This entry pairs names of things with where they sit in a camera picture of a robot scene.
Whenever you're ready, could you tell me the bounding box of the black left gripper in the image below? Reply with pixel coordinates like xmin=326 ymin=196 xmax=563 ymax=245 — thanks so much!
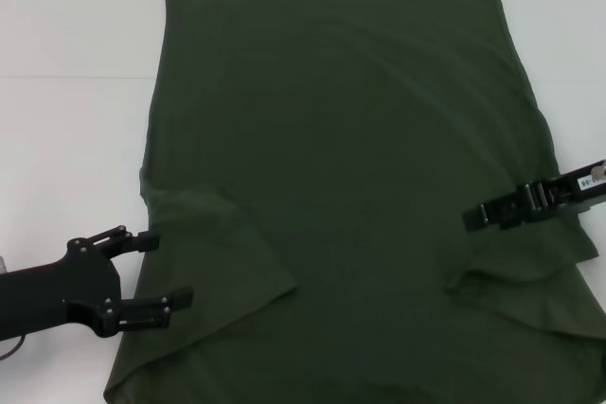
xmin=0 ymin=224 xmax=195 ymax=342

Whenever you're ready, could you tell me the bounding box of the red black cable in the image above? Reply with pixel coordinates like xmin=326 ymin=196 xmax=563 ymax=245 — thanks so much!
xmin=0 ymin=333 xmax=26 ymax=359

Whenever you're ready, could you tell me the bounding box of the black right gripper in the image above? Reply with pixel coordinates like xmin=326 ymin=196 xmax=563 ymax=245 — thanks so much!
xmin=462 ymin=156 xmax=606 ymax=235

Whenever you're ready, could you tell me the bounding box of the dark green shirt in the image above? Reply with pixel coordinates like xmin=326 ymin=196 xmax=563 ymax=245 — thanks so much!
xmin=102 ymin=0 xmax=606 ymax=404

